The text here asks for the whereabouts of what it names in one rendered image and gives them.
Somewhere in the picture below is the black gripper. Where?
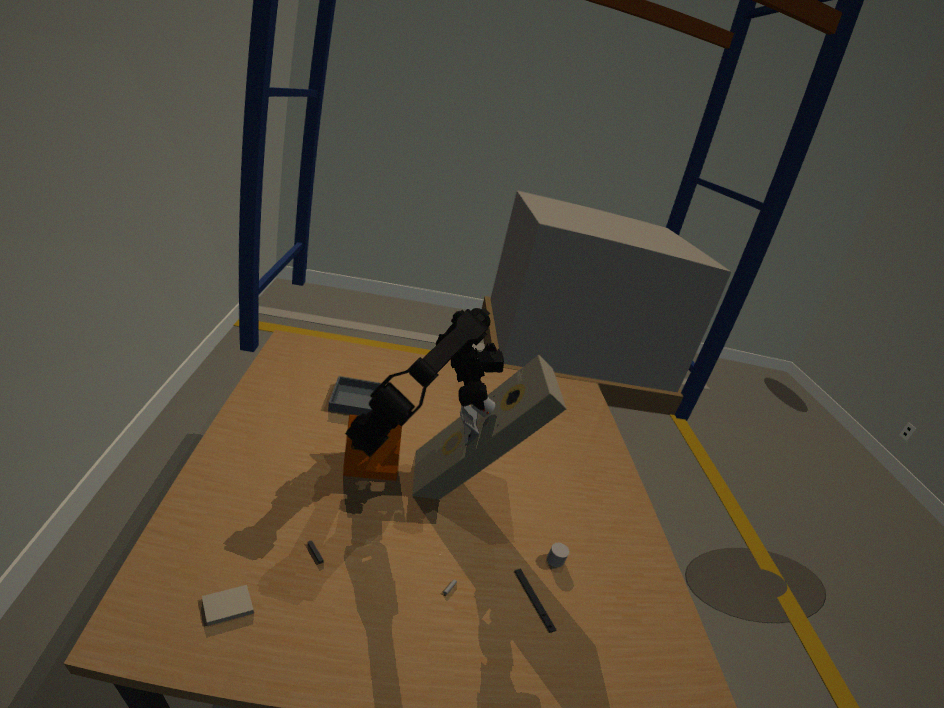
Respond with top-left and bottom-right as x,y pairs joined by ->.
451,347 -> 488,411

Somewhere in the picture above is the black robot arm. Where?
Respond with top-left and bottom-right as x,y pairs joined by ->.
345,308 -> 504,457

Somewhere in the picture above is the dark grey rectangular bar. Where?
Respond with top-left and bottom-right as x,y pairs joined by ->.
307,540 -> 324,564

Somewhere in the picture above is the black flat bar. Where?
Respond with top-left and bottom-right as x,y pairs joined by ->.
515,569 -> 557,633

